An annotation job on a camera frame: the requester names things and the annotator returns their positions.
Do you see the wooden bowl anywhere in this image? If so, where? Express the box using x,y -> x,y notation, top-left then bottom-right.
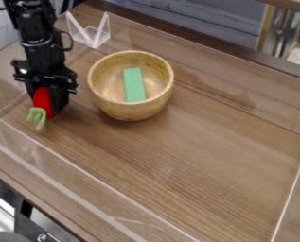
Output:
87,50 -> 174,121

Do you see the black table leg frame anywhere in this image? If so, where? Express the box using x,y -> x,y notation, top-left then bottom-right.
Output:
14,199 -> 59,242

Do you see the red plush strawberry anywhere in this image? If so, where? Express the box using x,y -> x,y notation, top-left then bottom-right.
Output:
27,87 -> 55,130

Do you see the clear acrylic tray wall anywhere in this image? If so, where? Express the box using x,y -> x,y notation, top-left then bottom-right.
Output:
0,119 -> 198,242

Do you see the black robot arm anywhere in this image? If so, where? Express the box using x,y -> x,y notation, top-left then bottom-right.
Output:
0,0 -> 79,118

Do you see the clear acrylic corner bracket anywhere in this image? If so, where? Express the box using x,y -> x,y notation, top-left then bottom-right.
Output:
65,11 -> 110,49

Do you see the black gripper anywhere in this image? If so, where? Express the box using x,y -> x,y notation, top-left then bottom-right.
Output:
11,60 -> 79,113

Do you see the green rectangular block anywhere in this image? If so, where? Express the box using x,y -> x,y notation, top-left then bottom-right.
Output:
123,67 -> 146,102

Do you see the gold metal frame background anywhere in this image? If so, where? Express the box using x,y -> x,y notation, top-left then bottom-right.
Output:
257,5 -> 300,60

